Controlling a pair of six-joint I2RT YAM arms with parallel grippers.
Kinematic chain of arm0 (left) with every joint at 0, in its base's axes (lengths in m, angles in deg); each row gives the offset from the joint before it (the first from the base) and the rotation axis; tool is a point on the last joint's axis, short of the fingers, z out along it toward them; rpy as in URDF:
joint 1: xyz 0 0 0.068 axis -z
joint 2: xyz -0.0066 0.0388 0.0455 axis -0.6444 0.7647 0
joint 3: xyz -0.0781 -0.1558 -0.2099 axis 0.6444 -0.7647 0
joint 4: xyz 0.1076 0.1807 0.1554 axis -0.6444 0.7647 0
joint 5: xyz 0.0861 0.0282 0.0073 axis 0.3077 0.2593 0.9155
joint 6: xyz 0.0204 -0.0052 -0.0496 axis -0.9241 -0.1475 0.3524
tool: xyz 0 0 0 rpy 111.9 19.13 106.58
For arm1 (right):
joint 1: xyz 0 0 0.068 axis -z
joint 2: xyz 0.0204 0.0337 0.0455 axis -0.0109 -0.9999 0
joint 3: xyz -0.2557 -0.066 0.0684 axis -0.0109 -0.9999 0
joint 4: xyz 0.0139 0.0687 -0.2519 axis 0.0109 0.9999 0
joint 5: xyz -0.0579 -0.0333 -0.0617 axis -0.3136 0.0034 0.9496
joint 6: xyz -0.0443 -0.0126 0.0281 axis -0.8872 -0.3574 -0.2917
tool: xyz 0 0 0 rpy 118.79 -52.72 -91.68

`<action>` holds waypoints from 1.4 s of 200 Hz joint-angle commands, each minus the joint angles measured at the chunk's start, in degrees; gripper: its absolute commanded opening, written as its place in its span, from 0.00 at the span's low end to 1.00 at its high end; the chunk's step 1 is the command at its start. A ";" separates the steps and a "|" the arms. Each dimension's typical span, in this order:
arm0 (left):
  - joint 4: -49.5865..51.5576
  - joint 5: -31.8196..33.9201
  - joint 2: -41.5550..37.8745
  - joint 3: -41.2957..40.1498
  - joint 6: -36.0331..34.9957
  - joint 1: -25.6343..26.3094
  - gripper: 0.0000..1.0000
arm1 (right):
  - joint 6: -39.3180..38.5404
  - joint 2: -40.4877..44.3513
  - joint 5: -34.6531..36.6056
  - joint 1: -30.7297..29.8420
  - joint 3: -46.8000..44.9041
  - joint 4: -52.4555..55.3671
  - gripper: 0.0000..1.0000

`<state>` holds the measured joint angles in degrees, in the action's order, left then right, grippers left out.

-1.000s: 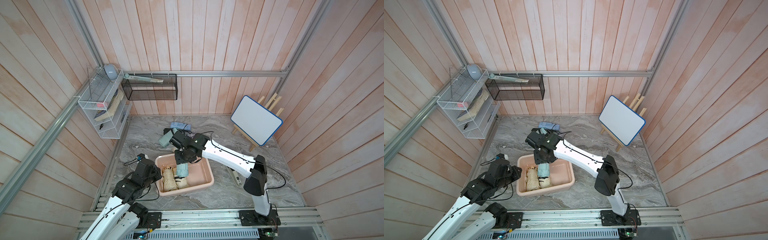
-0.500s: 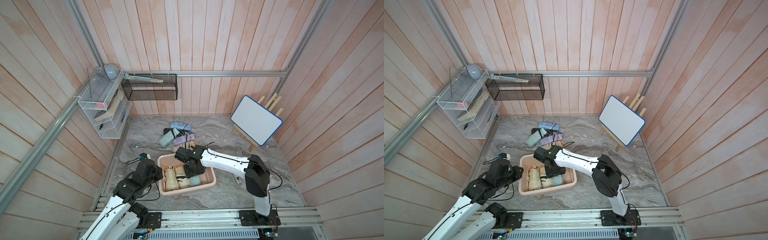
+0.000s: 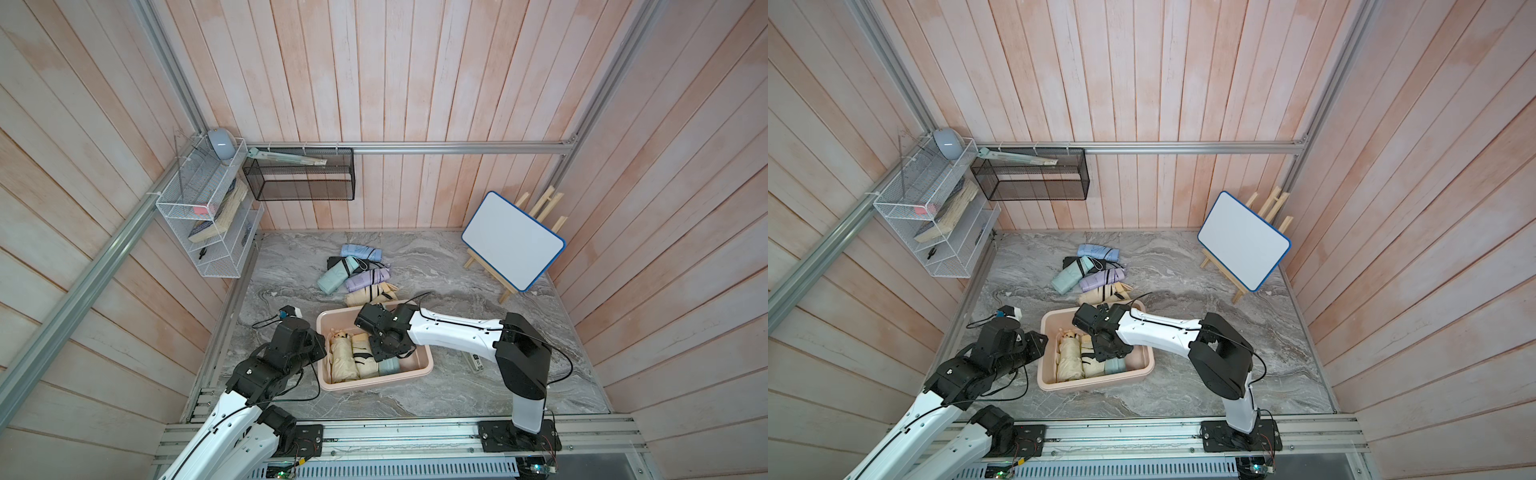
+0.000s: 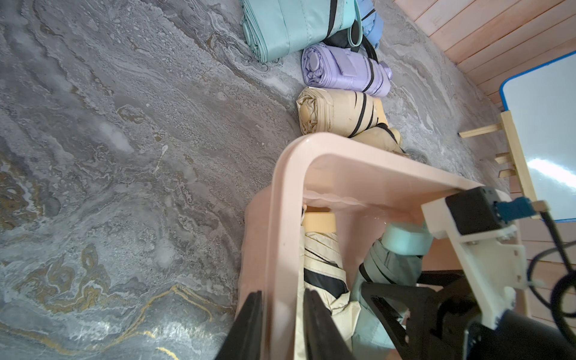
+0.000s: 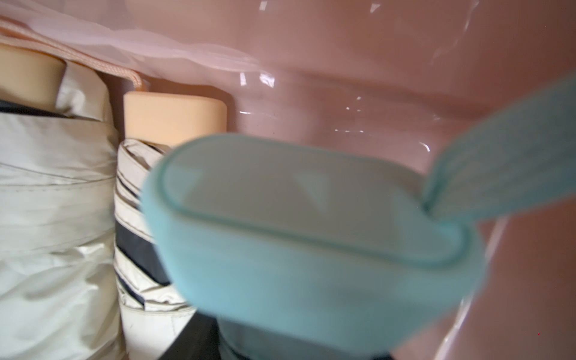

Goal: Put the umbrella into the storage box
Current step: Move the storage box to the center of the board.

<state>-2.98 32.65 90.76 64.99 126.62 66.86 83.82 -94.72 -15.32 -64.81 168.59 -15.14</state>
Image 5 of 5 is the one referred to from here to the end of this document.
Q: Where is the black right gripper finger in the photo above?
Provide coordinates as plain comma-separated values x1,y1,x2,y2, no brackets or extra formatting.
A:
159,312,220,360

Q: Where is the cream black striped umbrella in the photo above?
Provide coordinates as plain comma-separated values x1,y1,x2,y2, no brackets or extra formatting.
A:
113,91,228,360

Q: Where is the plain cream umbrella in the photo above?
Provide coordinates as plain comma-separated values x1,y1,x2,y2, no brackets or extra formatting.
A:
1,19,145,359

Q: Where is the pink plastic storage box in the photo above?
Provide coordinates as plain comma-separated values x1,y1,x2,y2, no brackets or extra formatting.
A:
1,1,575,359

